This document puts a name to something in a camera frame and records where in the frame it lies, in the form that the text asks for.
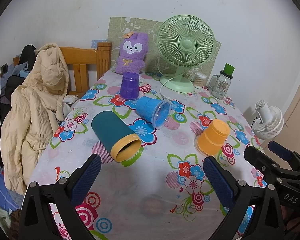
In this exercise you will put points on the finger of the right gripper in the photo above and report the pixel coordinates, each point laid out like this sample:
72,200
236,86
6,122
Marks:
291,157
268,167

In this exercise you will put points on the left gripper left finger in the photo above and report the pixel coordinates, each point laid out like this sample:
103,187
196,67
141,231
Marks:
37,221

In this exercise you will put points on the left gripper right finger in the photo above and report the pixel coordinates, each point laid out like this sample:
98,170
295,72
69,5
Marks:
266,222

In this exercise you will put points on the blue plastic cup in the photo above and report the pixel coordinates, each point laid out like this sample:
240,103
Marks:
154,111

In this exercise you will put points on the orange plastic cup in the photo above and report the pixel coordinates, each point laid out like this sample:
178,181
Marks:
212,139

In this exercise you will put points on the teal cup with yellow rim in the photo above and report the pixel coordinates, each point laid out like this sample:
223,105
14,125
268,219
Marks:
117,138

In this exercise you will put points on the purple plastic cup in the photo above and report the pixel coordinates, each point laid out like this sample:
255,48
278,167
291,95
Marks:
130,86

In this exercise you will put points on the white small fan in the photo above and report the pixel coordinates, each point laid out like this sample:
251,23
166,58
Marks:
270,121

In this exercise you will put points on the glass mason jar mug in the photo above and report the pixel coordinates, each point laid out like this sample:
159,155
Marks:
219,84

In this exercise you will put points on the beige puffer jacket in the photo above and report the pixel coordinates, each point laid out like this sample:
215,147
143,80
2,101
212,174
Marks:
34,117

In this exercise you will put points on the cotton swab container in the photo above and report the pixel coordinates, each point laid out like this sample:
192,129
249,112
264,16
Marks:
199,80

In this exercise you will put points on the floral tablecloth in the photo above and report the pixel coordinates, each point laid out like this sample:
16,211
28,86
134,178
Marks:
162,191

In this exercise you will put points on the green desk fan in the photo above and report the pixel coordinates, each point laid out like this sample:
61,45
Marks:
184,42

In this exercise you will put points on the wooden chair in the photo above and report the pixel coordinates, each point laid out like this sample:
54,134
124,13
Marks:
86,64

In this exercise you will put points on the purple plush bunny toy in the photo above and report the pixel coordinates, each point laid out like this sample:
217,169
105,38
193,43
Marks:
132,54

